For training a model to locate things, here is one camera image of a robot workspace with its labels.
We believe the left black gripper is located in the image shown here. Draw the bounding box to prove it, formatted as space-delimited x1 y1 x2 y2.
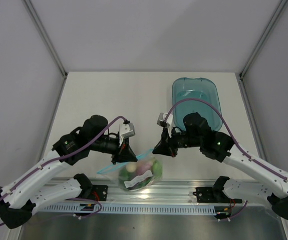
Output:
89 134 138 165

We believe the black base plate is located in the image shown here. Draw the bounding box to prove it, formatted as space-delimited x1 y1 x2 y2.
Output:
192 187 242 204
77 185 108 202

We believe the right aluminium frame post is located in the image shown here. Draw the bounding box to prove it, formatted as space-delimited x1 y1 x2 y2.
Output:
239 0 288 80

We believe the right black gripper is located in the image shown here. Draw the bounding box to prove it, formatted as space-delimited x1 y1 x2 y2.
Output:
153 125 202 158

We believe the white toy onion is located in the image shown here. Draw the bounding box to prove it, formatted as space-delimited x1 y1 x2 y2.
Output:
125 162 137 173

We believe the right side aluminium rail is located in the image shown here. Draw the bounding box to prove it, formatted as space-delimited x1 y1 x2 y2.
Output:
235 73 267 160

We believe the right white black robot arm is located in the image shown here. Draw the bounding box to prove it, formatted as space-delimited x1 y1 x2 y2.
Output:
153 112 288 220

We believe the slotted grey cable duct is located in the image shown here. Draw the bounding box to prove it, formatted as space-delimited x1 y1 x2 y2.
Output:
41 202 216 216

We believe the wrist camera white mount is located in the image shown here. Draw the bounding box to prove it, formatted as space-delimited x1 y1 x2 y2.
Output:
157 112 174 137
118 120 135 146

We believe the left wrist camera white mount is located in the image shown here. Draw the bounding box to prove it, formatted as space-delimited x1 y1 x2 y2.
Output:
118 120 135 146

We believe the aluminium frame post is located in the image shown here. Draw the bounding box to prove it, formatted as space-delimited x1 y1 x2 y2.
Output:
239 0 288 80
22 0 68 79

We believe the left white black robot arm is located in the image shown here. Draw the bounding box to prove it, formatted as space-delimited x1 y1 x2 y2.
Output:
0 115 137 229

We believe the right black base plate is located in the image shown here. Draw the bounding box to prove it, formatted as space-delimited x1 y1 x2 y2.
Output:
192 187 242 204

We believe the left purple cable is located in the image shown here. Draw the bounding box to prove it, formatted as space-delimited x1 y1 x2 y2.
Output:
0 115 131 230

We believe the purple cable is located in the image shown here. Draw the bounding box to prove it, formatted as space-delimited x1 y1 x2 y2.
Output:
0 115 131 230
163 98 288 222

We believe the green toy bell pepper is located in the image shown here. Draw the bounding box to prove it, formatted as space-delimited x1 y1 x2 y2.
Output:
151 159 163 178

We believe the teal plastic tray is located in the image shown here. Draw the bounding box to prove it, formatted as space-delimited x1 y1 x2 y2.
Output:
171 76 223 131

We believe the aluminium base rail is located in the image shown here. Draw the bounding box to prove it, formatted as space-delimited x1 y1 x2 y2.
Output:
41 177 272 206

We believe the purple toy eggplant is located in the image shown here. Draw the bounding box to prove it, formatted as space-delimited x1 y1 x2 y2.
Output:
136 161 151 175

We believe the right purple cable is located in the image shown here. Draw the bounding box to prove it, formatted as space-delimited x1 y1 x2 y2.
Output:
163 98 288 222

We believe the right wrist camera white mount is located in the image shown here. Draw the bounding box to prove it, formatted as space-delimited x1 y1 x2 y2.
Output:
157 112 174 137

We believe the clear zip bag blue zipper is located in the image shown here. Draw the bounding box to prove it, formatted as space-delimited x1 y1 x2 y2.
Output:
97 149 163 192

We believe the left aluminium frame post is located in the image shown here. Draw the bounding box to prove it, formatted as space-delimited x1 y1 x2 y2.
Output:
22 0 68 79

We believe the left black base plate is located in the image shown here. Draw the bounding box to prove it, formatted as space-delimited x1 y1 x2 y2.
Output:
77 185 108 202

